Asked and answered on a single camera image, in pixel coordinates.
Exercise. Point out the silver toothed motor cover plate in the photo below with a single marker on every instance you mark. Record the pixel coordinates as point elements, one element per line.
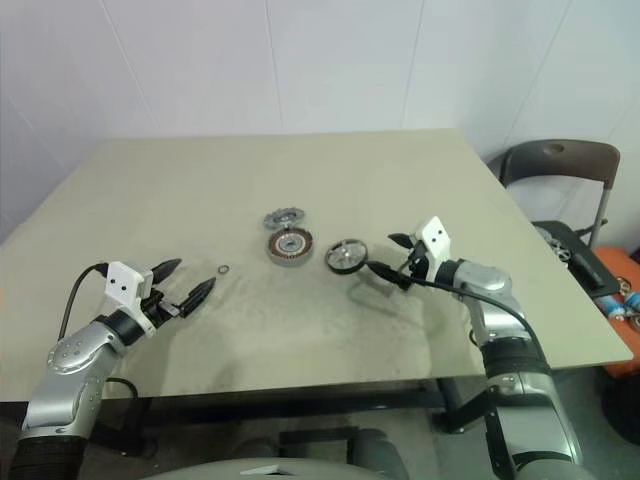
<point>282,218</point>

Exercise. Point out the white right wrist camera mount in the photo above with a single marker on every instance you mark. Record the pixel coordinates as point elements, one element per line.
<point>434,237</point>

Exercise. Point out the black rotor with silver spokes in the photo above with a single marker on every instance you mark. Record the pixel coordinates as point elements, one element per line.
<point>345,255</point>

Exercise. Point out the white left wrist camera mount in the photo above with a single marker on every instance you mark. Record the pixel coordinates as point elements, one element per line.
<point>122,282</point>

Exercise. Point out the round metal bearing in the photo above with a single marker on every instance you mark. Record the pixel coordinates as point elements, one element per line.
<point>623,285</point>

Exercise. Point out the black table frame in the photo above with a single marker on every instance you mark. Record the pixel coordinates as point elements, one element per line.
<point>300,400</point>

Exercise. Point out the blue and white small item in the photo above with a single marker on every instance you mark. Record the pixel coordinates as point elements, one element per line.
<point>612,306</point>

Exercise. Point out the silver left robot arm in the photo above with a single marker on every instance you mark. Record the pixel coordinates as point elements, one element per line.
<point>70,355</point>

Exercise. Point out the large dark grey rounded shape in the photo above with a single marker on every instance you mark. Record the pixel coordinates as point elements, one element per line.
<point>377,452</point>

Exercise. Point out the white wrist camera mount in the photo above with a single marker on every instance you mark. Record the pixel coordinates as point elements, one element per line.
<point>434,237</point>
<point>122,282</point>

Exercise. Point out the orange case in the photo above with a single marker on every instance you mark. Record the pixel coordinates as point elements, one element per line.
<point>625,260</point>

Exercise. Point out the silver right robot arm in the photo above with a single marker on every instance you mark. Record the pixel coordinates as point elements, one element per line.
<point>487,280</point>

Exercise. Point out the black bar-shaped device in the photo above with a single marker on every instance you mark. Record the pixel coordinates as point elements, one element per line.
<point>590,270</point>

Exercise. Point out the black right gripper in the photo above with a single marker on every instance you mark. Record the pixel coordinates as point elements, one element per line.
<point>419,270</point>

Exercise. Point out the dark folding chair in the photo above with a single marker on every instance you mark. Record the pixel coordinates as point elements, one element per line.
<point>575,160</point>

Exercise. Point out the motor stator with copper windings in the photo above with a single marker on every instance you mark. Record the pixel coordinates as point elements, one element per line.
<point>292,246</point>

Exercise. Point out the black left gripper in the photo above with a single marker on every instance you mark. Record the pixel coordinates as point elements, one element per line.
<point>160,306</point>

